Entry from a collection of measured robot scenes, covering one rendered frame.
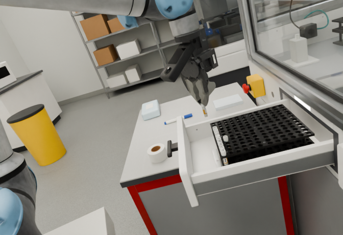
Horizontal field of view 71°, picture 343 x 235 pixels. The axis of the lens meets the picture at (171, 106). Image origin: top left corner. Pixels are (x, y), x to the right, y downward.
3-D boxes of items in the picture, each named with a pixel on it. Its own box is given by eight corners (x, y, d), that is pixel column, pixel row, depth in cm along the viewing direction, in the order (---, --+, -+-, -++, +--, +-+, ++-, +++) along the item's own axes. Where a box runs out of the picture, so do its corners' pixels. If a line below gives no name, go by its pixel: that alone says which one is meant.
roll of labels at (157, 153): (146, 162, 91) (143, 154, 89) (156, 151, 96) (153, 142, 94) (162, 164, 87) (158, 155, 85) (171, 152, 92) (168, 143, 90)
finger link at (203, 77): (213, 90, 66) (203, 60, 63) (209, 93, 65) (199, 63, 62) (200, 90, 70) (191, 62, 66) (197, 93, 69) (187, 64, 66)
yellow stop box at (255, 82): (252, 99, 93) (249, 82, 90) (247, 92, 100) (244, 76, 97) (266, 95, 93) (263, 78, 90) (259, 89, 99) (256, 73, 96)
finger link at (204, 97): (223, 99, 71) (214, 70, 68) (210, 108, 68) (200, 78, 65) (215, 98, 73) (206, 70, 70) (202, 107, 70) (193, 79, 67)
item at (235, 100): (216, 111, 111) (215, 107, 110) (213, 103, 119) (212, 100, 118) (243, 103, 109) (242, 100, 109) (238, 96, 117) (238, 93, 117)
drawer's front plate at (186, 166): (192, 208, 57) (179, 173, 53) (185, 142, 84) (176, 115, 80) (199, 207, 57) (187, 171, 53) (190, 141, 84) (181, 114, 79)
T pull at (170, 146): (168, 158, 64) (166, 154, 64) (168, 144, 71) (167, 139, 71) (180, 155, 64) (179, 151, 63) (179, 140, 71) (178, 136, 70)
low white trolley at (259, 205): (179, 302, 114) (119, 182, 85) (176, 202, 171) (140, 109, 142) (304, 279, 107) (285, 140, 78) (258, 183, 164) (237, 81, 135)
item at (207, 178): (197, 197, 58) (190, 178, 56) (189, 140, 81) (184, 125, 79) (371, 156, 53) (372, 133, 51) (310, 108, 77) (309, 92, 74)
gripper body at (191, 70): (220, 68, 68) (209, 25, 64) (200, 80, 64) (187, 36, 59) (200, 68, 74) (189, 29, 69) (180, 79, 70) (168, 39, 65)
